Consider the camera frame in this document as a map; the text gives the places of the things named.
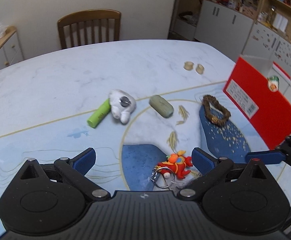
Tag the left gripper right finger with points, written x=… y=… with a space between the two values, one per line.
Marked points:
x=204 y=163

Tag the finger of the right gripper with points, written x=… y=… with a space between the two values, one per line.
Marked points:
x=267 y=157

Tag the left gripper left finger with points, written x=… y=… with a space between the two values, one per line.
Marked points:
x=82 y=163

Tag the green tube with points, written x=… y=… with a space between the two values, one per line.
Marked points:
x=99 y=114

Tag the red orange keychain toy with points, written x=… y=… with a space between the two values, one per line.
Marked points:
x=175 y=167

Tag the colourful snack packet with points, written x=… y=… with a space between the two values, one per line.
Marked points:
x=273 y=83

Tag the grey green soap bar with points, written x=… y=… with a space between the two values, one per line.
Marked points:
x=161 y=105

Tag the white toy figure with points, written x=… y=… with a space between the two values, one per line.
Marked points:
x=122 y=105

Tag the red white cardboard box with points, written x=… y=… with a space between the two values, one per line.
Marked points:
x=268 y=112

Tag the white sideboard cabinet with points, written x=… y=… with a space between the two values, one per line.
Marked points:
x=10 y=49

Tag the dark wooden chair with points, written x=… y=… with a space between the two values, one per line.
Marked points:
x=89 y=27

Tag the white wall cabinet unit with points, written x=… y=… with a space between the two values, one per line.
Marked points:
x=237 y=27

